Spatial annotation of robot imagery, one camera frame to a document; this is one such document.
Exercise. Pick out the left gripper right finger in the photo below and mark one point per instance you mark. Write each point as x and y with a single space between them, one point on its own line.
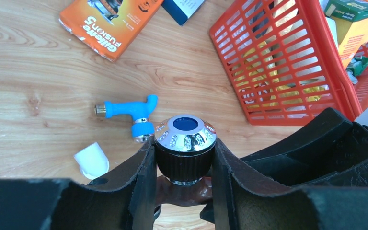
315 179

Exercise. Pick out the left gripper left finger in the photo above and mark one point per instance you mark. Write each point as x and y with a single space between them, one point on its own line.
122 199

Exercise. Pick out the white pipe elbow fitting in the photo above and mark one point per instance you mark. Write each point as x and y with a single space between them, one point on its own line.
92 161

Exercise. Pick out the brown water faucet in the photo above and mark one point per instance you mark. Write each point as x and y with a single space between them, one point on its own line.
184 150

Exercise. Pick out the blue water faucet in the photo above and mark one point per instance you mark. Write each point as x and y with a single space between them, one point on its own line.
142 129

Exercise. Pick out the green plastic packet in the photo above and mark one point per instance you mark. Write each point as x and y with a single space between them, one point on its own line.
356 67

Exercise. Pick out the red plastic basket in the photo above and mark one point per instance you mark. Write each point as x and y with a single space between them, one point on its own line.
283 64

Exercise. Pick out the orange green sponge box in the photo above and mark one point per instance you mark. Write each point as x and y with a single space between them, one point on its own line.
351 19

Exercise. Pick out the orange razor box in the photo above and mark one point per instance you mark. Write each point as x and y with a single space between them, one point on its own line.
108 27

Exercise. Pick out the blue white box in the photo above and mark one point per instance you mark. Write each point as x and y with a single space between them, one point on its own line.
182 10

